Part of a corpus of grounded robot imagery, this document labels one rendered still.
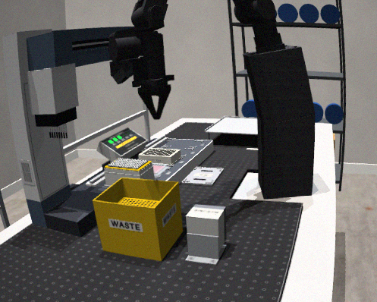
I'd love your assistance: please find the yellow waste bin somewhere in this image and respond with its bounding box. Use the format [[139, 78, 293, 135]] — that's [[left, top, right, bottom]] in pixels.
[[93, 178, 183, 261]]

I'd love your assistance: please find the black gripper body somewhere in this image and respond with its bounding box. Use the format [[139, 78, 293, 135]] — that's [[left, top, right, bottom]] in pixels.
[[132, 55, 174, 92]]

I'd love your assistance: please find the white well plate with pink wells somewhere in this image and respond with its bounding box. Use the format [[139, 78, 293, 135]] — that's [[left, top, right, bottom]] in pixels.
[[152, 163, 169, 177]]

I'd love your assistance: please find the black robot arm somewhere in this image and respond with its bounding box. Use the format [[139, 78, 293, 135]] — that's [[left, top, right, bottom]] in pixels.
[[108, 0, 285, 84]]

